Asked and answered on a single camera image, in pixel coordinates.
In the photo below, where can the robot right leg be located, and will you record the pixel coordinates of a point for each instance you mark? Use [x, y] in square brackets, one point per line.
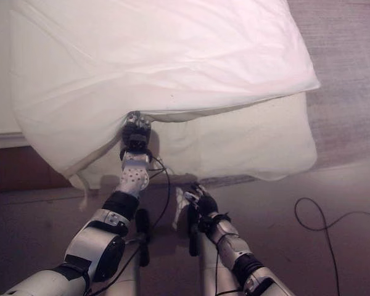
[193, 234]

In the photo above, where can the robot leg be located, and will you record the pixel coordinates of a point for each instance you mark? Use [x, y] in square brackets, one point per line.
[143, 234]
[193, 234]

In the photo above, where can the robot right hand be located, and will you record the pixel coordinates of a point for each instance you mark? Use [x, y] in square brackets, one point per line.
[205, 202]

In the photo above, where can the white cloth strip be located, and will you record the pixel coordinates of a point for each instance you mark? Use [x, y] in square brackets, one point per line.
[179, 209]

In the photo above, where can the cream sheeted mattress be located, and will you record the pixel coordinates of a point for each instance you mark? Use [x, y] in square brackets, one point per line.
[240, 142]

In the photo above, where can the brown wooden bed frame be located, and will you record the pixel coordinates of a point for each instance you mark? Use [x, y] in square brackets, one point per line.
[21, 168]

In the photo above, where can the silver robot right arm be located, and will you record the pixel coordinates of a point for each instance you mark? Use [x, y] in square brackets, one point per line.
[240, 253]

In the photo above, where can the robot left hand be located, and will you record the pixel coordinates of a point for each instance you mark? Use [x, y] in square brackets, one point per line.
[136, 135]

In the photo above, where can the white duvet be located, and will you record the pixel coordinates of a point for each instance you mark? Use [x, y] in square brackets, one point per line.
[160, 55]

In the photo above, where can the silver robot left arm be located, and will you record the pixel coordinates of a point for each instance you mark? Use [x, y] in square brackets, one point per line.
[92, 240]

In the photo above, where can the white skirting board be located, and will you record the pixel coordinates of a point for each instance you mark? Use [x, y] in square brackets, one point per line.
[4, 141]

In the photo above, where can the robot left leg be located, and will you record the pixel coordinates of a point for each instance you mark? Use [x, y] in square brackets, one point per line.
[143, 234]

